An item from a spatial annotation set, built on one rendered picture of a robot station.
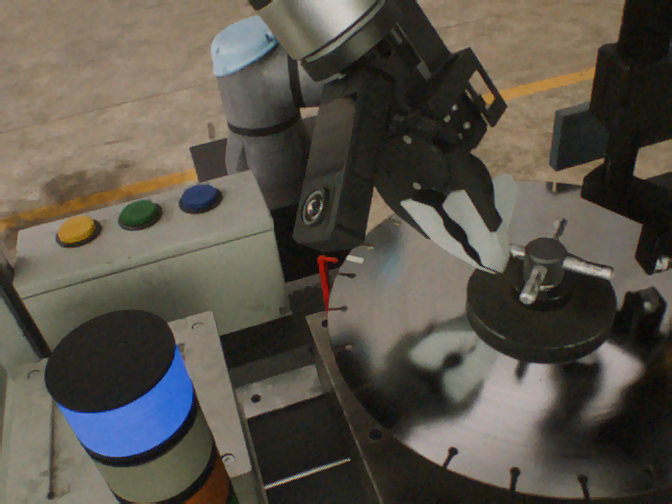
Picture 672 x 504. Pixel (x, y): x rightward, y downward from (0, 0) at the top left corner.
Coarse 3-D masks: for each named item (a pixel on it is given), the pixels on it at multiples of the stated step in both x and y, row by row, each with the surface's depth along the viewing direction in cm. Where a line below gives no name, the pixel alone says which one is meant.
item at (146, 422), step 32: (96, 320) 24; (128, 320) 24; (160, 320) 24; (64, 352) 23; (96, 352) 23; (128, 352) 23; (160, 352) 22; (64, 384) 22; (96, 384) 22; (128, 384) 22; (160, 384) 22; (192, 384) 25; (96, 416) 21; (128, 416) 22; (160, 416) 23; (96, 448) 23; (128, 448) 23; (160, 448) 23
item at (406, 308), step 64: (576, 192) 61; (384, 256) 57; (448, 256) 56; (384, 320) 51; (448, 320) 51; (640, 320) 48; (384, 384) 47; (448, 384) 46; (512, 384) 45; (576, 384) 45; (640, 384) 44; (448, 448) 42; (512, 448) 42; (576, 448) 41; (640, 448) 41
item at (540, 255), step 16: (560, 224) 50; (544, 240) 48; (512, 256) 49; (528, 256) 47; (544, 256) 47; (560, 256) 47; (528, 272) 48; (544, 272) 47; (560, 272) 47; (592, 272) 46; (608, 272) 46; (528, 288) 45; (544, 288) 48
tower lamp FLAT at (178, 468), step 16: (192, 416) 24; (192, 432) 24; (208, 432) 26; (176, 448) 24; (192, 448) 25; (208, 448) 26; (96, 464) 24; (112, 464) 23; (128, 464) 23; (144, 464) 23; (160, 464) 24; (176, 464) 24; (192, 464) 25; (208, 464) 26; (112, 480) 24; (128, 480) 24; (144, 480) 24; (160, 480) 24; (176, 480) 25; (192, 480) 25; (128, 496) 25; (144, 496) 25; (160, 496) 25; (176, 496) 25
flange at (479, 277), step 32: (576, 256) 53; (480, 288) 51; (512, 288) 49; (576, 288) 50; (608, 288) 50; (480, 320) 49; (512, 320) 48; (544, 320) 48; (576, 320) 48; (608, 320) 48; (544, 352) 47; (576, 352) 47
